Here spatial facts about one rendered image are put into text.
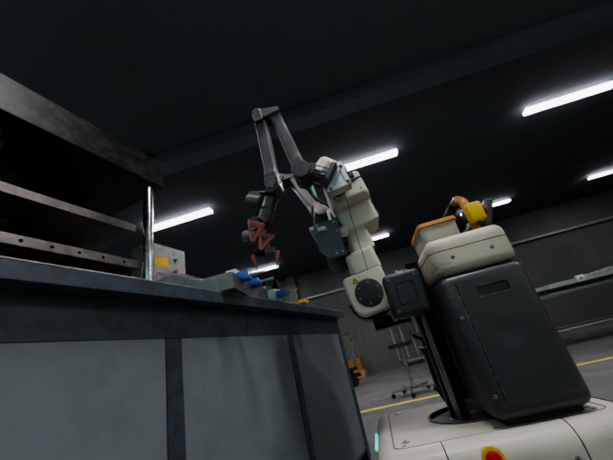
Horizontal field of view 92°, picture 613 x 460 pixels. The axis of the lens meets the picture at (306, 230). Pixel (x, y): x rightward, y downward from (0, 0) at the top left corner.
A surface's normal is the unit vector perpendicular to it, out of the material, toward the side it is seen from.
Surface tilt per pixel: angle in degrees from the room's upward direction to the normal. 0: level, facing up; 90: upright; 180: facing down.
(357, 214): 90
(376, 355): 90
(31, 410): 90
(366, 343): 90
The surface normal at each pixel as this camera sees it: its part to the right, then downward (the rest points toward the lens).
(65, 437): 0.88, -0.36
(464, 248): -0.22, -0.36
